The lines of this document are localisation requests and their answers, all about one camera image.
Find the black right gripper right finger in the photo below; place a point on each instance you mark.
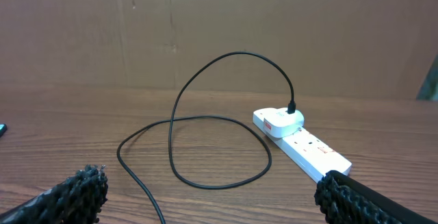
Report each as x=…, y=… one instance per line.
x=345, y=201

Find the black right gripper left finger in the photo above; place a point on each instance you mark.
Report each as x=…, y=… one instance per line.
x=77, y=200

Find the blue Samsung Galaxy phone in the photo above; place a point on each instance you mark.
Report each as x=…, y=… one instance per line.
x=3, y=129

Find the white USB charger adapter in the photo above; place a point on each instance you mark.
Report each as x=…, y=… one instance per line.
x=279, y=123

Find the white power strip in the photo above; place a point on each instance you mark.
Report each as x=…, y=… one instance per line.
x=310, y=153

